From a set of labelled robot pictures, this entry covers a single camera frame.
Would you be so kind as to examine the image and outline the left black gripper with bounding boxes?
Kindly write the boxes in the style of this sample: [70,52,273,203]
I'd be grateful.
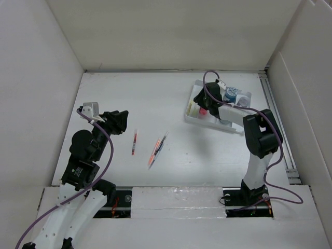
[91,109,128,160]

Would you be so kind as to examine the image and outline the pink cap marker tube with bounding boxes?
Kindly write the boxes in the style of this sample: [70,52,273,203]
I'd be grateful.
[199,107,208,117]

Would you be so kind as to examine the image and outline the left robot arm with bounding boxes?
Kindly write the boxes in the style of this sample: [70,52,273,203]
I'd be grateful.
[22,106,129,248]

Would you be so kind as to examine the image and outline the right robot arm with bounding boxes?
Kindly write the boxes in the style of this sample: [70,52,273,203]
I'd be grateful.
[193,80,283,206]

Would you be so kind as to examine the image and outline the white organizer tray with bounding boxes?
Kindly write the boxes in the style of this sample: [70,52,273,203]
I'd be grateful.
[185,80,252,134]

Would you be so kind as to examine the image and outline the red pen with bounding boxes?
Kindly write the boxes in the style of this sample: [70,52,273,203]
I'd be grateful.
[131,129,138,155]

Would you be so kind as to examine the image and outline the black pen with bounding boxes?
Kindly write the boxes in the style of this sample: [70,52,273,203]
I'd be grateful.
[153,131,169,161]

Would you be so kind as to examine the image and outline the blue pen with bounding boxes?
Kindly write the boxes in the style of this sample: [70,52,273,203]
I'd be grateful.
[148,145,163,170]

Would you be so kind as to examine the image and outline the orange pen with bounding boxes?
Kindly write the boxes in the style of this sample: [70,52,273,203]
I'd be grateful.
[148,138,160,167]

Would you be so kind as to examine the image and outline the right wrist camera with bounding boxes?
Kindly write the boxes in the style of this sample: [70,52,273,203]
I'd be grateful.
[216,79,226,90]

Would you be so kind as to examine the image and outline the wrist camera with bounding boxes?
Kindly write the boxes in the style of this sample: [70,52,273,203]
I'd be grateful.
[79,102,99,118]
[216,79,226,90]

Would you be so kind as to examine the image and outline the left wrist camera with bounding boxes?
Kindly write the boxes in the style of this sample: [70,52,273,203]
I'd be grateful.
[79,102,99,118]

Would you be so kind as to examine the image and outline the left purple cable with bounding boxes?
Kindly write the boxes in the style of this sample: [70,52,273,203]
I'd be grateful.
[15,108,115,248]

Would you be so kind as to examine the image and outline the purple cable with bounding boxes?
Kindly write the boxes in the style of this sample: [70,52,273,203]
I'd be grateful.
[202,70,303,211]
[15,108,115,248]

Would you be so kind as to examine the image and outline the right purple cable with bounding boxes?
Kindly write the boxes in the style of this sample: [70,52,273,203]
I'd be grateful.
[202,70,303,211]

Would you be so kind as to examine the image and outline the aluminium rail right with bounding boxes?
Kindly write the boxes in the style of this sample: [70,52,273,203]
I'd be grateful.
[258,73,302,185]

